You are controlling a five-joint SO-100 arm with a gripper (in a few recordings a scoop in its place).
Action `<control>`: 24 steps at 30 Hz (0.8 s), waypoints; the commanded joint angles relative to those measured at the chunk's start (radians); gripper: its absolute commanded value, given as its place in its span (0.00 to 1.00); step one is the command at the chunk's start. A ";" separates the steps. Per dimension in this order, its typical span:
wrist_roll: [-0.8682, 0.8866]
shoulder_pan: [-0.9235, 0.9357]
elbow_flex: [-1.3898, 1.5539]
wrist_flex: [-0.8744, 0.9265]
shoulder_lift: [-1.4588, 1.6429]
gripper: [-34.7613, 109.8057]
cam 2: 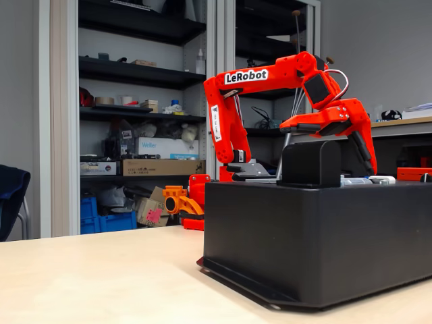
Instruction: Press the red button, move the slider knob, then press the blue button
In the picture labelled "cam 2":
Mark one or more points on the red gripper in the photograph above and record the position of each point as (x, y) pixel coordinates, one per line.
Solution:
(349, 111)

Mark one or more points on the red robot arm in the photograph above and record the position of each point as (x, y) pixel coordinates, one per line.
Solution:
(287, 69)

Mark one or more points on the silver metal hinge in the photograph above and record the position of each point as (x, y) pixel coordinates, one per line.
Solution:
(354, 181)

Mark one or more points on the metal coat stand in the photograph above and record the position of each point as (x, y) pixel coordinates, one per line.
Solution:
(287, 139)

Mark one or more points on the black white plush toy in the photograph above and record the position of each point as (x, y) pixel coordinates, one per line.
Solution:
(391, 115)

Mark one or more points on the wooden office desk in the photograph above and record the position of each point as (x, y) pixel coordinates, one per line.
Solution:
(398, 130)

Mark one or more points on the green electronics box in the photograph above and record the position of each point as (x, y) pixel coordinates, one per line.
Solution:
(274, 123)

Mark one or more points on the red display module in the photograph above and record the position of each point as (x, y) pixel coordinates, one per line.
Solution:
(410, 173)

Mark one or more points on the white paper stack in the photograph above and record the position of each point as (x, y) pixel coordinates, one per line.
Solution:
(420, 109)

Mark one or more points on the black task board box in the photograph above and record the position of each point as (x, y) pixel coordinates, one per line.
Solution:
(303, 243)

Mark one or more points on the white crumpled bag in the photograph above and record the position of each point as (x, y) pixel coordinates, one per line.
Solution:
(146, 130)
(189, 132)

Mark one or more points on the white plastic bottle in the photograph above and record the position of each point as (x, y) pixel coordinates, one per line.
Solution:
(200, 64)

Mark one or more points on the grey metal shelf cabinet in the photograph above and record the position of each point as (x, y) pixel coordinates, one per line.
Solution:
(64, 135)
(226, 13)

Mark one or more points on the blue capped jar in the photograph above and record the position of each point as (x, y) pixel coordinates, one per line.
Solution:
(175, 102)

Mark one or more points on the white crumpled cloth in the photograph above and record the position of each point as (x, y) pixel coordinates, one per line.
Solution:
(172, 109)

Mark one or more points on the red table clamp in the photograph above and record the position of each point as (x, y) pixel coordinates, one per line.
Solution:
(194, 224)

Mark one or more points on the orange table clamp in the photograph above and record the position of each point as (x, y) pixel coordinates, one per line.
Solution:
(175, 202)

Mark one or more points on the white Weller box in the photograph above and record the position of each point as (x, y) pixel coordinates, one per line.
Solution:
(158, 148)

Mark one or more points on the long brown cardboard box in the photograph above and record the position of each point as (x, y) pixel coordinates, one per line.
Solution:
(152, 167)

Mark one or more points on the small wooden box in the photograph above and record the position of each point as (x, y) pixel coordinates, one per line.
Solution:
(150, 105)

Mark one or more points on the cardboard box pink label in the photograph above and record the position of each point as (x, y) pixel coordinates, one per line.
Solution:
(152, 212)

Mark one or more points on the small flat cardboard box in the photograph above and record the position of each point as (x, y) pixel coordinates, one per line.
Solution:
(143, 63)

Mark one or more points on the white tape roll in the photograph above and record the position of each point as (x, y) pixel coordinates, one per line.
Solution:
(127, 100)

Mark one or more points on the black machine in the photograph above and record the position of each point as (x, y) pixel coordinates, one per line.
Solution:
(116, 141)

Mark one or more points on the blue plastic crate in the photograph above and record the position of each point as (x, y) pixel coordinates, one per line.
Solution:
(118, 222)
(88, 212)

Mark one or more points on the brown tape roll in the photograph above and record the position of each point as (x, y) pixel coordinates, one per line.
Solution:
(104, 101)

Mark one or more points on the white printed carton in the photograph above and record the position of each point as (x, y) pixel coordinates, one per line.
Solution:
(98, 168)

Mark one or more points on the dark grey small box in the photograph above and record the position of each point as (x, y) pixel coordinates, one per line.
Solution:
(103, 56)

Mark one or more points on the red rounded object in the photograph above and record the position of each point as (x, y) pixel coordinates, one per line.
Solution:
(85, 98)

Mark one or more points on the dark office chair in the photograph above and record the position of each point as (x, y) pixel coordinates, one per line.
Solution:
(11, 195)

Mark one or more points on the black rounded post block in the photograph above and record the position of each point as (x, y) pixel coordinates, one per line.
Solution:
(310, 165)

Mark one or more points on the black probe bracket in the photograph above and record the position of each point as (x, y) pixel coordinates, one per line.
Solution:
(249, 170)

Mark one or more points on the metal chair frame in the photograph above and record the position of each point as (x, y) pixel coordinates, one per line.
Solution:
(27, 219)

